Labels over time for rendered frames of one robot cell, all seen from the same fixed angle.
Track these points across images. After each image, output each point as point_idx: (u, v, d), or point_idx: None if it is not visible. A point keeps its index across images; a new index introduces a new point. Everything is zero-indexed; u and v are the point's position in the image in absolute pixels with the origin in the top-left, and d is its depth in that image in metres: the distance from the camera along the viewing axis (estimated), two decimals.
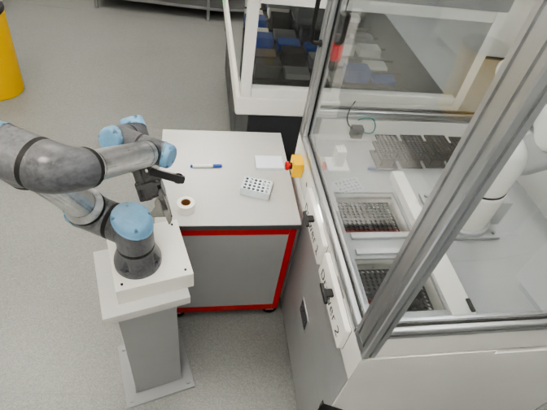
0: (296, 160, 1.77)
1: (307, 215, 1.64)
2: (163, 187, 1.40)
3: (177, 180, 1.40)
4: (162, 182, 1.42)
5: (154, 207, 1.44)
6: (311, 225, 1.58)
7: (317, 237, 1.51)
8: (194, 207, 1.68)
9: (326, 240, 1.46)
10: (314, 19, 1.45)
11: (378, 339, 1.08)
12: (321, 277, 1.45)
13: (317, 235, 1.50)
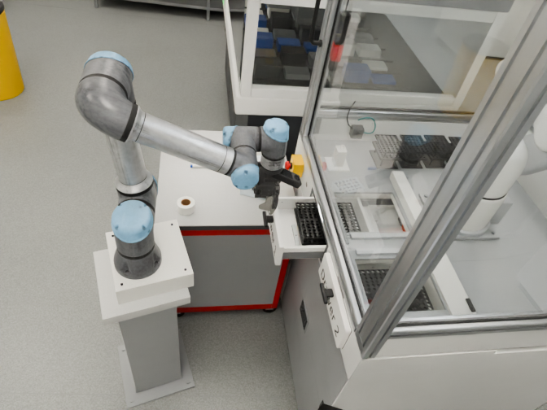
0: (296, 160, 1.77)
1: (269, 215, 1.62)
2: None
3: (294, 185, 1.40)
4: None
5: None
6: (271, 225, 1.56)
7: (275, 237, 1.48)
8: (194, 207, 1.68)
9: (283, 241, 1.43)
10: (314, 19, 1.45)
11: (378, 339, 1.08)
12: (321, 277, 1.45)
13: (275, 236, 1.48)
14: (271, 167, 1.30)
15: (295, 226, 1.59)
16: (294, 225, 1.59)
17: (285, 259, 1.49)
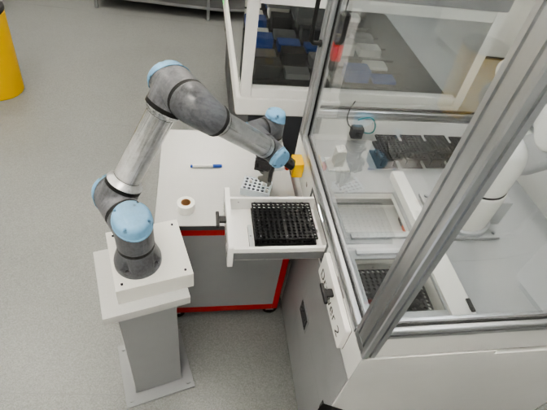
0: (296, 160, 1.77)
1: (224, 215, 1.59)
2: None
3: (287, 167, 1.70)
4: None
5: None
6: (225, 226, 1.53)
7: (227, 238, 1.45)
8: (194, 207, 1.68)
9: (233, 242, 1.40)
10: (314, 19, 1.45)
11: (378, 339, 1.08)
12: (321, 277, 1.45)
13: (227, 237, 1.45)
14: None
15: (250, 227, 1.56)
16: (249, 226, 1.56)
17: (237, 259, 1.46)
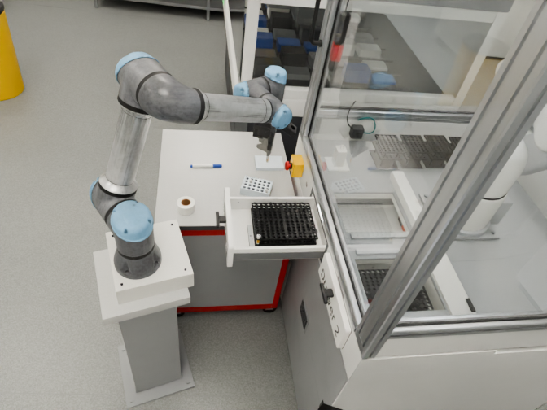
0: (296, 160, 1.77)
1: (224, 215, 1.59)
2: (275, 132, 1.60)
3: (288, 133, 1.58)
4: None
5: (260, 137, 1.66)
6: (225, 226, 1.53)
7: (227, 238, 1.45)
8: (194, 207, 1.68)
9: (233, 242, 1.40)
10: (314, 19, 1.45)
11: (378, 339, 1.08)
12: (321, 277, 1.45)
13: (227, 237, 1.45)
14: None
15: (250, 227, 1.56)
16: (249, 226, 1.56)
17: (237, 259, 1.46)
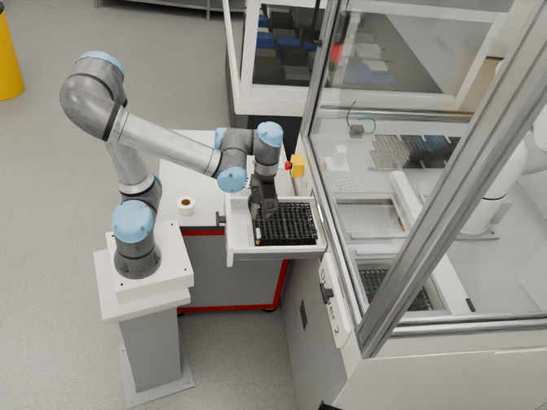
0: (296, 160, 1.77)
1: (224, 215, 1.59)
2: (260, 197, 1.34)
3: (262, 206, 1.30)
4: None
5: None
6: (225, 226, 1.53)
7: (227, 238, 1.45)
8: (194, 207, 1.68)
9: (233, 242, 1.40)
10: (314, 19, 1.45)
11: (378, 339, 1.08)
12: (321, 277, 1.45)
13: (227, 237, 1.45)
14: (254, 163, 1.29)
15: (250, 227, 1.56)
16: (249, 226, 1.56)
17: (237, 259, 1.46)
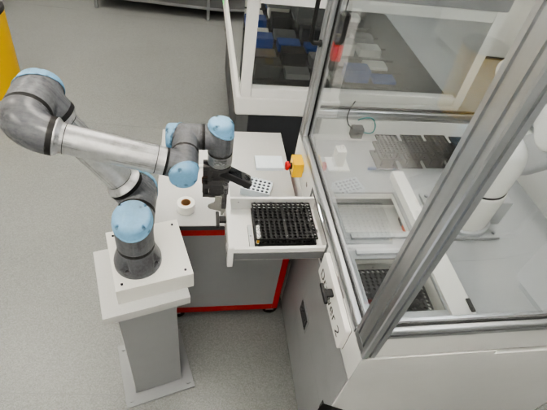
0: (296, 160, 1.77)
1: (224, 215, 1.59)
2: None
3: (243, 185, 1.37)
4: None
5: None
6: (225, 226, 1.53)
7: (227, 238, 1.45)
8: (194, 207, 1.68)
9: (233, 242, 1.40)
10: (314, 19, 1.45)
11: (378, 339, 1.08)
12: (321, 277, 1.45)
13: (227, 237, 1.45)
14: (217, 165, 1.27)
15: (250, 227, 1.56)
16: (249, 226, 1.56)
17: (237, 259, 1.46)
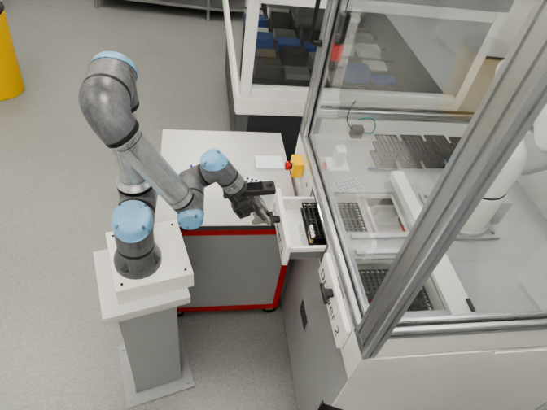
0: (296, 160, 1.77)
1: None
2: (257, 201, 1.43)
3: (269, 194, 1.41)
4: None
5: None
6: (277, 225, 1.56)
7: (282, 237, 1.49)
8: None
9: (290, 241, 1.43)
10: (314, 19, 1.45)
11: (378, 339, 1.08)
12: (321, 277, 1.45)
13: (282, 236, 1.48)
14: (230, 191, 1.35)
15: (301, 226, 1.59)
16: (300, 225, 1.60)
17: (291, 258, 1.50)
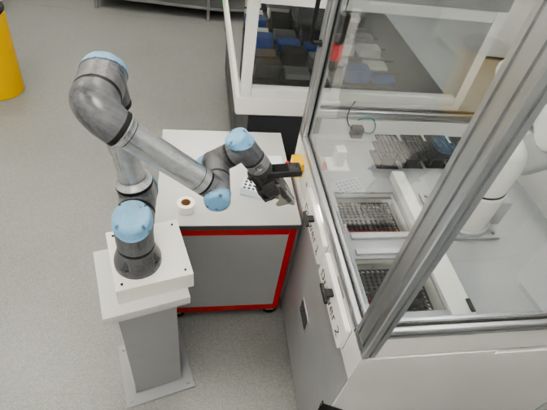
0: (296, 160, 1.77)
1: (307, 215, 1.64)
2: (282, 183, 1.39)
3: (295, 175, 1.36)
4: None
5: None
6: (311, 225, 1.58)
7: (317, 237, 1.51)
8: (194, 207, 1.68)
9: (326, 240, 1.46)
10: (314, 19, 1.45)
11: (378, 339, 1.08)
12: (321, 277, 1.45)
13: (317, 235, 1.50)
14: (256, 172, 1.30)
15: None
16: None
17: None
